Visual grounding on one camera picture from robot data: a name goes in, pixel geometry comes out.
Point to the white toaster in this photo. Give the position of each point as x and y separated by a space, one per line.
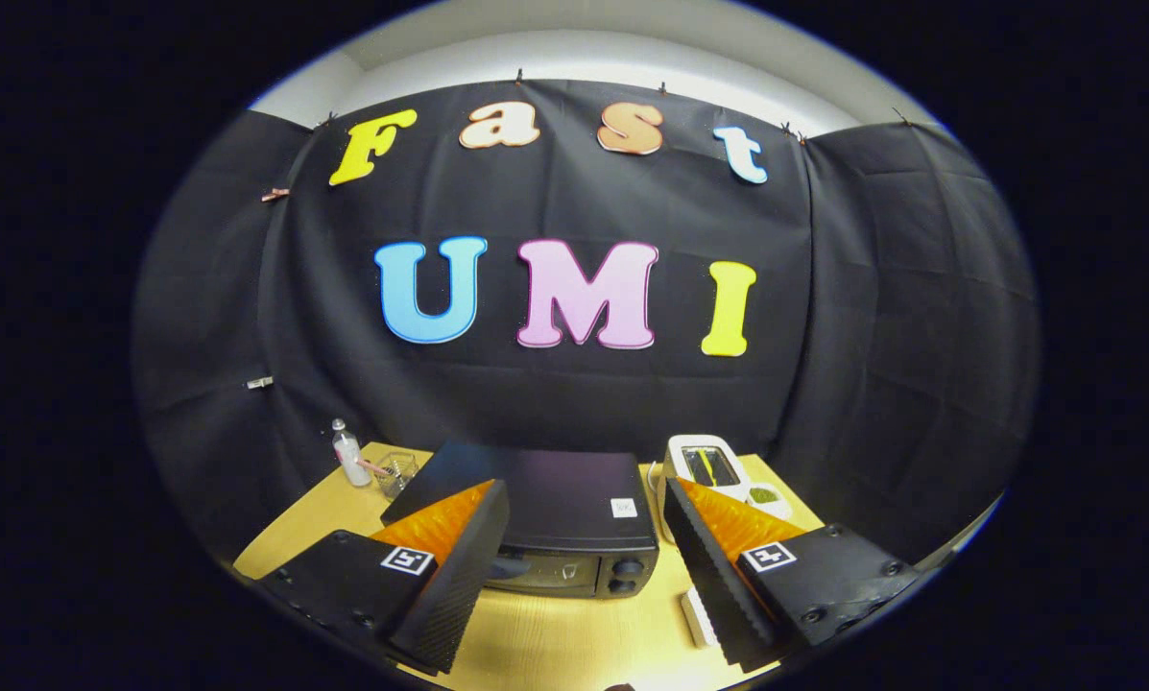
711 449

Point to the clear glass container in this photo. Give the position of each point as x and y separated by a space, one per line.
396 475

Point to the red cloth clip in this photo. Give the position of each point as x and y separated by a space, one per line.
275 195

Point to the black backdrop cloth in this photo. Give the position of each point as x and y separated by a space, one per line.
872 336

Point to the black toaster oven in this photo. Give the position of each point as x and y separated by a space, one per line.
555 489

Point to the white rectangular tray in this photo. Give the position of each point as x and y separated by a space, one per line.
697 614

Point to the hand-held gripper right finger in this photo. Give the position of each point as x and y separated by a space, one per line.
708 576

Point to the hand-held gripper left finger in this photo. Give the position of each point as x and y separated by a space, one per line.
459 585

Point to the white divided snack dish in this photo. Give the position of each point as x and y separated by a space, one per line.
766 497

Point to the clear plastic bottle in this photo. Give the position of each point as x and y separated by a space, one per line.
349 461

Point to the white cloth clip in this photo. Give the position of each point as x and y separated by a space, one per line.
259 382

